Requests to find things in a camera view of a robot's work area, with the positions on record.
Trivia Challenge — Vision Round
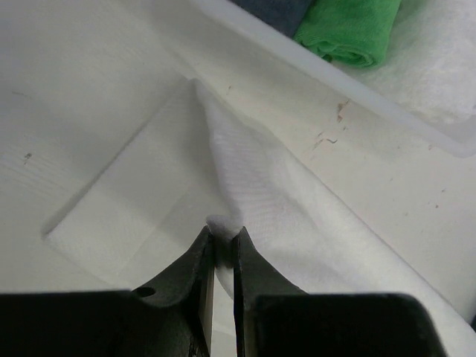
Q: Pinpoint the white towel pile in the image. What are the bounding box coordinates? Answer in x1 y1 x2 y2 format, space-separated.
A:
40 77 476 332

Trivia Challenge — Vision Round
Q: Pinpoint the green rolled towel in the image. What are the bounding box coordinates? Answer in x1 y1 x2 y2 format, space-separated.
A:
294 0 401 68

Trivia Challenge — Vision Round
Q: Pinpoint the dark blue towel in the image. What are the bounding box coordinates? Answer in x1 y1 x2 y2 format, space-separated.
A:
232 0 313 38

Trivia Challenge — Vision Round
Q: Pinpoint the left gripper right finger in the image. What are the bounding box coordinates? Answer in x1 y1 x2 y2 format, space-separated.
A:
231 229 446 356

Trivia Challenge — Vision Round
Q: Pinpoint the white rolled towel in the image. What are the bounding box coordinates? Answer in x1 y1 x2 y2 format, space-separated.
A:
350 0 475 123

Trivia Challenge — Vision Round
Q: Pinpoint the white plastic basket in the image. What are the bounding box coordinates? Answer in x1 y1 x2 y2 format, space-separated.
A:
191 1 475 158

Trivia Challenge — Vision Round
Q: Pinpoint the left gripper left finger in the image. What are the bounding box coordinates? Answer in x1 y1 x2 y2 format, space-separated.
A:
1 228 213 356

